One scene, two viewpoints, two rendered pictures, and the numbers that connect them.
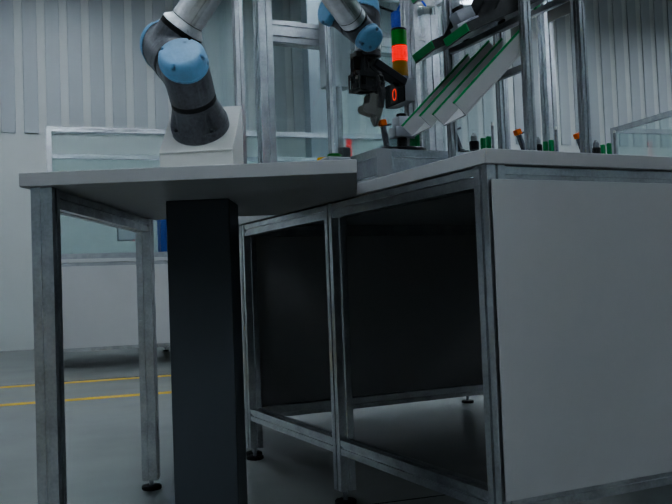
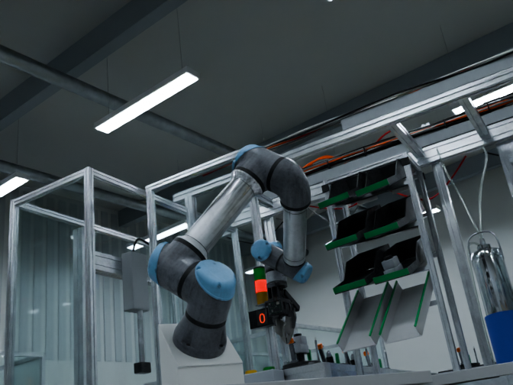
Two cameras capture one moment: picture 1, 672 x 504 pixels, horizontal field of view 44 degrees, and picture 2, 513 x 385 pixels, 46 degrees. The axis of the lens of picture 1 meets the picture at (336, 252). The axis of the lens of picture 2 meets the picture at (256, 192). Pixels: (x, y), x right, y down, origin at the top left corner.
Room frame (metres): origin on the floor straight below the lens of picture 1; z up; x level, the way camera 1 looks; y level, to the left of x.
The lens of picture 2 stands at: (0.63, 1.16, 0.74)
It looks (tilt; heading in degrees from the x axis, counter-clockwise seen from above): 23 degrees up; 324
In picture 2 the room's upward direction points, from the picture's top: 8 degrees counter-clockwise
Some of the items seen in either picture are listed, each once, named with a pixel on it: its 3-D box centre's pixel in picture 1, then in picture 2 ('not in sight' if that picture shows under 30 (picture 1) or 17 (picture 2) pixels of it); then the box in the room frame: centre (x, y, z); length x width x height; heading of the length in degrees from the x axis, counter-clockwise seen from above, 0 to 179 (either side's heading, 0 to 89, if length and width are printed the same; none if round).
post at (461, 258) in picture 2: not in sight; (457, 244); (2.48, -1.38, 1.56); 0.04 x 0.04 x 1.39; 26
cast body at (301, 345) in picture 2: (404, 126); (300, 344); (2.40, -0.21, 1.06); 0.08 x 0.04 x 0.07; 115
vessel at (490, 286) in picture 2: not in sight; (491, 271); (2.21, -1.19, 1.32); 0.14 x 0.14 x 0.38
